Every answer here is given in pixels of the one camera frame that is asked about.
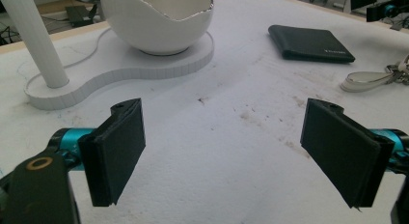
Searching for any white ribbed pole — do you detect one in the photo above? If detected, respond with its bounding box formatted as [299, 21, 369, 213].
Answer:
[0, 0, 70, 90]

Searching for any white curved stand base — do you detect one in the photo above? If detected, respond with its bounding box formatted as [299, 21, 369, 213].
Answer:
[24, 28, 215, 111]

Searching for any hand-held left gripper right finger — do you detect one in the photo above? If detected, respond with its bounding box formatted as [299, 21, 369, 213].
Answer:
[300, 98, 409, 210]

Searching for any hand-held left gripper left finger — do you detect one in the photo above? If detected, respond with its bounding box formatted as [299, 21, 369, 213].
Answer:
[47, 98, 147, 208]

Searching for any black device on floor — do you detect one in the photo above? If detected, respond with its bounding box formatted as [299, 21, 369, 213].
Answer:
[65, 4, 98, 28]

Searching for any white eggshell-shaped bowl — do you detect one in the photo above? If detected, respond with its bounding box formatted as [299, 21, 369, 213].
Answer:
[99, 0, 215, 56]

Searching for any white strap keychain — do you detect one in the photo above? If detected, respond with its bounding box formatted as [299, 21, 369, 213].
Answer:
[340, 54, 409, 94]

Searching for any black leather wallet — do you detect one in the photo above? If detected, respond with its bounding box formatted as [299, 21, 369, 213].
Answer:
[267, 24, 356, 65]

